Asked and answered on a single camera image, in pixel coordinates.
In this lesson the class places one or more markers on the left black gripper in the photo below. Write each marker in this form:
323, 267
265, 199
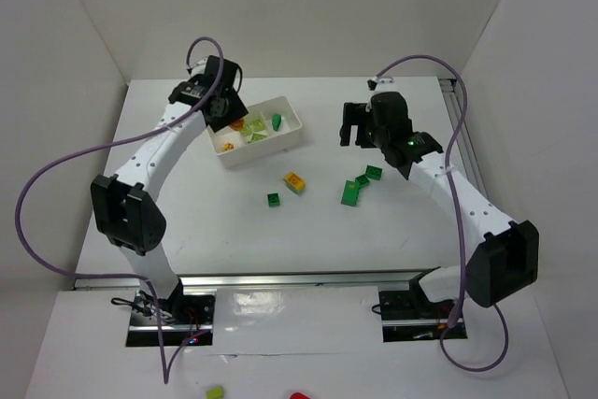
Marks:
229, 112

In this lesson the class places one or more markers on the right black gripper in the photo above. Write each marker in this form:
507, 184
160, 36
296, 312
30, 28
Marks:
357, 123

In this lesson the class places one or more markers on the orange round lego piece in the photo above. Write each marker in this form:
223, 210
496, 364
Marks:
239, 126

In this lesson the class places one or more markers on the dark green lego square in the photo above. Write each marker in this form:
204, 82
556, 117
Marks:
362, 181

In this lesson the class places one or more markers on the yellow orange lego brick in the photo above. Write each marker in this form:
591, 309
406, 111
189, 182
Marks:
295, 183

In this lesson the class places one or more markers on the small dark green lego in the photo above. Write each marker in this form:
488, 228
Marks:
273, 199

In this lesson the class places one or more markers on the lime green lego brick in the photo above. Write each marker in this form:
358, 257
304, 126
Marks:
255, 137

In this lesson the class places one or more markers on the green half round lego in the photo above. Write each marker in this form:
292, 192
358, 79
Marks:
276, 122

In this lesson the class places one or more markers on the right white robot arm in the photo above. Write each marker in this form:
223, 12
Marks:
500, 255

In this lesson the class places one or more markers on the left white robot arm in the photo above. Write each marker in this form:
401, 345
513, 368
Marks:
125, 204

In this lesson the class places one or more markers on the white divided plastic bin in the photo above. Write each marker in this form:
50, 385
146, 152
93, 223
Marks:
270, 127

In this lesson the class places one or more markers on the large dark green lego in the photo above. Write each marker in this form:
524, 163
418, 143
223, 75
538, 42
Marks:
350, 194

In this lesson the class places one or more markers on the red object bottom edge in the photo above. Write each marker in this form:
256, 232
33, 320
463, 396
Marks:
299, 395

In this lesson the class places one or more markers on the lime lego off table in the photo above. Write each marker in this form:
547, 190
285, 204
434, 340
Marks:
216, 392

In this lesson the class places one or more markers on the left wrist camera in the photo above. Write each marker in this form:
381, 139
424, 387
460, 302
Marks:
198, 67

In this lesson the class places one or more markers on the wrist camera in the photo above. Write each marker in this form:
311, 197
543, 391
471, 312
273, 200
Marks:
379, 84
198, 67

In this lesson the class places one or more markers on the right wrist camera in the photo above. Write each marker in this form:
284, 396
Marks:
379, 84

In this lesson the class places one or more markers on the aluminium rail right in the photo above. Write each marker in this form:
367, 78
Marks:
462, 137

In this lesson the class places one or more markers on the aluminium rail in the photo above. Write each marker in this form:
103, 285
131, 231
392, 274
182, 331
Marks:
462, 137
309, 279

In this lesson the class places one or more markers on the aluminium rail front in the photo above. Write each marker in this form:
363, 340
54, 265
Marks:
309, 279

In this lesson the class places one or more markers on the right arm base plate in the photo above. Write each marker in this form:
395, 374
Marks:
408, 316

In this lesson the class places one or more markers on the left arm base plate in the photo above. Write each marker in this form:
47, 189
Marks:
195, 317

